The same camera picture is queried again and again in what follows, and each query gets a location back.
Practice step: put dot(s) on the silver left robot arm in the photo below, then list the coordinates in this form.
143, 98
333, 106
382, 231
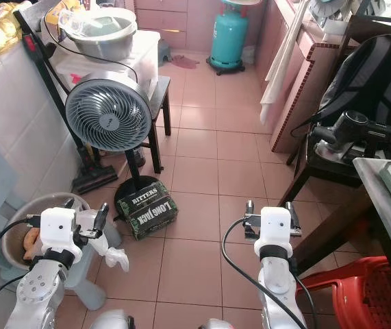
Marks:
41, 291

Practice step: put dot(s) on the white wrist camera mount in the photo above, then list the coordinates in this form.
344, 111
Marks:
59, 229
276, 232

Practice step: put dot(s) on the large metal pot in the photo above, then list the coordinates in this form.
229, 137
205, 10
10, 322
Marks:
103, 41

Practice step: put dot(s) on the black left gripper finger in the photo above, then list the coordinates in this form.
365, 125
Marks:
68, 203
101, 218

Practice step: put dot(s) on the red slippers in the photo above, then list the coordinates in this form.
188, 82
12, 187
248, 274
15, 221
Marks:
183, 62

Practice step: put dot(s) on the teal gas cylinder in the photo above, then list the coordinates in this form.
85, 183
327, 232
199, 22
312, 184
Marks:
228, 38

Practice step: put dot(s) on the silver robot knee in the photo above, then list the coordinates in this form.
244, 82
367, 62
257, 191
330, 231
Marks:
109, 320
216, 324

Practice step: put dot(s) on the dark wooden chair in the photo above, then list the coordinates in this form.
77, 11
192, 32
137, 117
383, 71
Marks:
325, 168

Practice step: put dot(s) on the silver right robot knee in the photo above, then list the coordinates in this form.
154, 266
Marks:
216, 324

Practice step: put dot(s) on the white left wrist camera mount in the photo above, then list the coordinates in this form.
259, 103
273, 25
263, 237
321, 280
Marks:
59, 229

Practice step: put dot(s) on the black backpack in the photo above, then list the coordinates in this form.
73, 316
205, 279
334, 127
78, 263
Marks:
370, 75

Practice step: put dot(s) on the red plastic stool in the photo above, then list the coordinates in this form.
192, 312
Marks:
359, 295

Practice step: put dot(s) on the grey round standing fan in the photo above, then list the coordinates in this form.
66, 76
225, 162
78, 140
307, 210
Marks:
107, 111

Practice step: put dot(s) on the black stick vacuum cleaner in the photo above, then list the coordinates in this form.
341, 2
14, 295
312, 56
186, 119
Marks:
53, 103

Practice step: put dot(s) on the silver left robot knee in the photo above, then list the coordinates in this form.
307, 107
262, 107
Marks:
109, 320

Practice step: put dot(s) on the black side table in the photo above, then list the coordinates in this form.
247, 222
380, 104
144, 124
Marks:
162, 89

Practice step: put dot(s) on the black green Long Jack box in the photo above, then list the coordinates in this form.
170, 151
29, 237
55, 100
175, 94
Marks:
149, 211

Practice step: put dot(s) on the yellow plastic bag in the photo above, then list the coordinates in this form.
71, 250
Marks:
3, 27

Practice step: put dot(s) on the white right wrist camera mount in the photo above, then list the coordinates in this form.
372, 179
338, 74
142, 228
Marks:
276, 232

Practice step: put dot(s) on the pink cabinet board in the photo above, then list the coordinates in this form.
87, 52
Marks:
301, 103

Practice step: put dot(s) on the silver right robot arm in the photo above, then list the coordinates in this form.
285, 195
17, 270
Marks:
283, 291

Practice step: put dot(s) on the white plastic bag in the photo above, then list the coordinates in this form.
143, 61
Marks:
116, 259

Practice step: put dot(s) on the white boxy appliance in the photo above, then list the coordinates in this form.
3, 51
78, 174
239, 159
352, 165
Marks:
147, 58

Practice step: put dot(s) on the grey plastic bucket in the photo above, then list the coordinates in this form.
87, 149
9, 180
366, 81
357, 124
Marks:
20, 223

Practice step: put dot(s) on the grey marble dining table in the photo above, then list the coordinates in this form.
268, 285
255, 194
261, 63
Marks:
383, 199

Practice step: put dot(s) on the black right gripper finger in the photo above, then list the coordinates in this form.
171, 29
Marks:
248, 208
288, 206

